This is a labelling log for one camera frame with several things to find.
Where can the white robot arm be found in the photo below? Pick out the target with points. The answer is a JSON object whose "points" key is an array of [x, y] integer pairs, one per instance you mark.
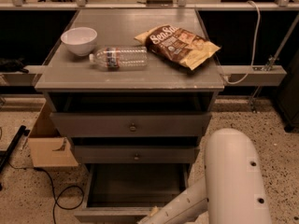
{"points": [[231, 191]]}

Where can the grey middle drawer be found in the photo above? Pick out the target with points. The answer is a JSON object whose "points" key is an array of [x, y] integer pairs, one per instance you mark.
{"points": [[135, 154]]}

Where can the grey top drawer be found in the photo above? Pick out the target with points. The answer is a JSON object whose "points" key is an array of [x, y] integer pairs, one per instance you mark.
{"points": [[130, 125]]}

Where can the grey wooden drawer cabinet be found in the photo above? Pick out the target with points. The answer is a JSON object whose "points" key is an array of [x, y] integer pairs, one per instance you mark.
{"points": [[73, 85]]}

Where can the cardboard box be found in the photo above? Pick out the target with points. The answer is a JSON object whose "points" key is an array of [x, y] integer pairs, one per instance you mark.
{"points": [[48, 149]]}

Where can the black bar on floor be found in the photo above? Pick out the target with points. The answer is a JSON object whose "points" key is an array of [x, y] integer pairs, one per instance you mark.
{"points": [[5, 154]]}

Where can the clear plastic water bottle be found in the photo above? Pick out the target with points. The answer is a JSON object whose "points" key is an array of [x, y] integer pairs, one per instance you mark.
{"points": [[115, 58]]}

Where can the brown yellow chip bag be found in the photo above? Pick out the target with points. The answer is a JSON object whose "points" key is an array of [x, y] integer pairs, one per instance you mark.
{"points": [[178, 45]]}

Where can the dark cart with wheel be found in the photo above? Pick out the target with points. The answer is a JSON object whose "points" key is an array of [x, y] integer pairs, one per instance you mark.
{"points": [[288, 95]]}

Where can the white ceramic bowl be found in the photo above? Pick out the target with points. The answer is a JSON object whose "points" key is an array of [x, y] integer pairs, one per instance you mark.
{"points": [[80, 41]]}

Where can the black cloth on rail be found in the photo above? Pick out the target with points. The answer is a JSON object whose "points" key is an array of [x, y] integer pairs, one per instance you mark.
{"points": [[12, 65]]}

